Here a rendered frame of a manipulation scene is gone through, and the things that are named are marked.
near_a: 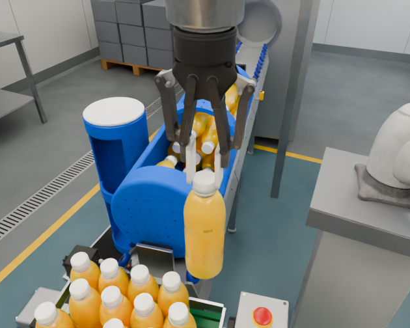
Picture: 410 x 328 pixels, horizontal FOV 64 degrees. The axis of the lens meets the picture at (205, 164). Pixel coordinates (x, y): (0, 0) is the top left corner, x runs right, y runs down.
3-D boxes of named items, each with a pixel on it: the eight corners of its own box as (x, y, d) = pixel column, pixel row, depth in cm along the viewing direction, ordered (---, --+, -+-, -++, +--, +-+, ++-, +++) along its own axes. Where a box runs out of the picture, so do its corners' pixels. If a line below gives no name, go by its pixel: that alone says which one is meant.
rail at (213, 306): (223, 310, 82) (223, 304, 80) (222, 314, 81) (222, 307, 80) (80, 277, 90) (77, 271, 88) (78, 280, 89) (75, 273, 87)
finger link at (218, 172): (218, 140, 49) (224, 140, 49) (218, 177, 53) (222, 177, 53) (214, 151, 47) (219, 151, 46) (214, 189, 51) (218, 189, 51)
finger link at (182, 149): (187, 135, 47) (167, 131, 48) (187, 163, 50) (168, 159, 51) (190, 129, 48) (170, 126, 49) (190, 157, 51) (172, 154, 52)
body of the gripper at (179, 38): (245, 18, 40) (241, 89, 46) (179, 14, 42) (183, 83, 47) (235, 35, 34) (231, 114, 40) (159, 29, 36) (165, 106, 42)
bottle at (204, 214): (184, 251, 66) (181, 176, 55) (218, 246, 67) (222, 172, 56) (188, 280, 60) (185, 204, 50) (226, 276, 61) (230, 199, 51)
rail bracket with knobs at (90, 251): (110, 272, 97) (105, 249, 91) (99, 293, 91) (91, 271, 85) (81, 265, 99) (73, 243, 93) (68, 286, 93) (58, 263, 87)
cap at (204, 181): (191, 182, 54) (191, 173, 53) (214, 179, 55) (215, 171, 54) (194, 197, 51) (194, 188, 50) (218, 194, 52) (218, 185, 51)
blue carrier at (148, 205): (255, 117, 159) (252, 58, 143) (217, 264, 91) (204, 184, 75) (199, 118, 167) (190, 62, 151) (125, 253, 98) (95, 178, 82)
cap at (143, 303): (135, 318, 66) (134, 314, 65) (134, 300, 69) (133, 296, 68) (155, 314, 67) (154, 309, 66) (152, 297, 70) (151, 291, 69)
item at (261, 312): (272, 311, 66) (273, 308, 65) (270, 328, 63) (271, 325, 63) (254, 307, 67) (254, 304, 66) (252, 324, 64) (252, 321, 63)
